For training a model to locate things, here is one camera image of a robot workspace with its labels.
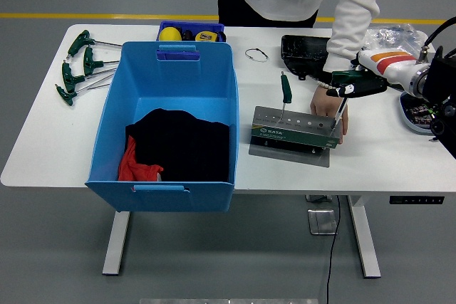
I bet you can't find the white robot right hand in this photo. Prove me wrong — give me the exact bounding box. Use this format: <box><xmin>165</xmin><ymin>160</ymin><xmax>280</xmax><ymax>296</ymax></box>
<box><xmin>326</xmin><ymin>49</ymin><xmax>424</xmax><ymax>99</ymax></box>

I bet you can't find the person's left hand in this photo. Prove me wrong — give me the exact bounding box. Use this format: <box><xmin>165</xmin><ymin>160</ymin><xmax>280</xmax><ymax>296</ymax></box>
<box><xmin>309</xmin><ymin>85</ymin><xmax>349</xmax><ymax>145</ymax></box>

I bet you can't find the large green T-handle hex key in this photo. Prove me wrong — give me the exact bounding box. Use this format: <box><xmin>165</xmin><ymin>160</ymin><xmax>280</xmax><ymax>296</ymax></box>
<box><xmin>329</xmin><ymin>70</ymin><xmax>363</xmax><ymax>130</ymax></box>

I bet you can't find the small green T-handle hex key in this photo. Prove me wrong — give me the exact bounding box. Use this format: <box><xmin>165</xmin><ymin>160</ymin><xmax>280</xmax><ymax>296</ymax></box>
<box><xmin>279</xmin><ymin>70</ymin><xmax>294</xmax><ymax>122</ymax></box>

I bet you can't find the grey green hex key rack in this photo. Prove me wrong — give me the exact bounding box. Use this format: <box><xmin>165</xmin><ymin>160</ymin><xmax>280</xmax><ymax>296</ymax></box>
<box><xmin>248</xmin><ymin>105</ymin><xmax>341</xmax><ymax>169</ymax></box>

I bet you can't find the large blue plastic bin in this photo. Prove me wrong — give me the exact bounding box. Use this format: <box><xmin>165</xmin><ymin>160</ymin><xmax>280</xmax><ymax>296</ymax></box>
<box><xmin>84</xmin><ymin>41</ymin><xmax>239</xmax><ymax>213</ymax></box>

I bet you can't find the clear plastic bag of parts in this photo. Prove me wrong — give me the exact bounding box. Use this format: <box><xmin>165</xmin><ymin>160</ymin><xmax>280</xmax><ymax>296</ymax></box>
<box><xmin>363</xmin><ymin>23</ymin><xmax>428</xmax><ymax>52</ymax></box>

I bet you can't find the black plastic housing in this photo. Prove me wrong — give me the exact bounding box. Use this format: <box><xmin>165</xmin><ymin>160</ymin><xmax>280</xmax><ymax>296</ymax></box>
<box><xmin>280</xmin><ymin>34</ymin><xmax>332</xmax><ymax>82</ymax></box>

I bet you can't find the small dark blue bin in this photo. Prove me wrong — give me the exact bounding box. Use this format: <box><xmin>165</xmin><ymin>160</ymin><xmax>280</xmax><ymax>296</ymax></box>
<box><xmin>155</xmin><ymin>20</ymin><xmax>227</xmax><ymax>63</ymax></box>

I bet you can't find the light blue bowl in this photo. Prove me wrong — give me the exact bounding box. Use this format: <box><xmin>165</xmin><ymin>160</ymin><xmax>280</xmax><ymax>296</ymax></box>
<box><xmin>398</xmin><ymin>90</ymin><xmax>434</xmax><ymax>136</ymax></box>

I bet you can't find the dark electronic parts pile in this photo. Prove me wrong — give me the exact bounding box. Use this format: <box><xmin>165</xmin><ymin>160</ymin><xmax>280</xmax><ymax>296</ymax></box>
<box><xmin>405</xmin><ymin>103</ymin><xmax>434</xmax><ymax>129</ymax></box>

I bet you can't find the yellow tape measure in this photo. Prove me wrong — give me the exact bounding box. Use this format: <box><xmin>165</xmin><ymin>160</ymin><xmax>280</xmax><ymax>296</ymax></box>
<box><xmin>194</xmin><ymin>30</ymin><xmax>219</xmax><ymax>43</ymax></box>

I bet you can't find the yellow ball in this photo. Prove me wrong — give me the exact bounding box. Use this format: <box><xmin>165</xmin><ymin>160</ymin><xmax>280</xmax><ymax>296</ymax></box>
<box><xmin>158</xmin><ymin>26</ymin><xmax>182</xmax><ymax>42</ymax></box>

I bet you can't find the silver floor socket plate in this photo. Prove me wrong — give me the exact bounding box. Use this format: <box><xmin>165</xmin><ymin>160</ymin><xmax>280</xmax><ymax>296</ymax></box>
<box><xmin>307</xmin><ymin>209</ymin><xmax>338</xmax><ymax>236</ymax></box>

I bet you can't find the black table control panel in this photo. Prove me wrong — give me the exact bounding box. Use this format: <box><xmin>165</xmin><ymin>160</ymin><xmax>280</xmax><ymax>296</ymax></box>
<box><xmin>388</xmin><ymin>195</ymin><xmax>445</xmax><ymax>205</ymax></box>

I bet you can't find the white table leg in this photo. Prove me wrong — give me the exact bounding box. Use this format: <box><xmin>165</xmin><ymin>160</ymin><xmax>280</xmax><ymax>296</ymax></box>
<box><xmin>102</xmin><ymin>211</ymin><xmax>131</xmax><ymax>276</ymax></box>
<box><xmin>347</xmin><ymin>195</ymin><xmax>382</xmax><ymax>279</ymax></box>

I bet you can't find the black cloth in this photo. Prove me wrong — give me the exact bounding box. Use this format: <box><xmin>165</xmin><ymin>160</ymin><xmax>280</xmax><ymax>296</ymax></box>
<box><xmin>125</xmin><ymin>108</ymin><xmax>231</xmax><ymax>183</ymax></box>

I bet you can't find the red cloth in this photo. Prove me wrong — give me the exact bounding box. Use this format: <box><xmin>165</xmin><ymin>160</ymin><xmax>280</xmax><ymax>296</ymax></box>
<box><xmin>117</xmin><ymin>135</ymin><xmax>164</xmax><ymax>182</ymax></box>

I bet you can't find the thin wire loop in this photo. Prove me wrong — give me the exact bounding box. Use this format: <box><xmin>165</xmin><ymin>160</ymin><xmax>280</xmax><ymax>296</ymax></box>
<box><xmin>244</xmin><ymin>48</ymin><xmax>269</xmax><ymax>63</ymax></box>

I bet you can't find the black floor cable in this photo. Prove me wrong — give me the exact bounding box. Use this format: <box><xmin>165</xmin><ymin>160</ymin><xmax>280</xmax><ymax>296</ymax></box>
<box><xmin>326</xmin><ymin>195</ymin><xmax>341</xmax><ymax>304</ymax></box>

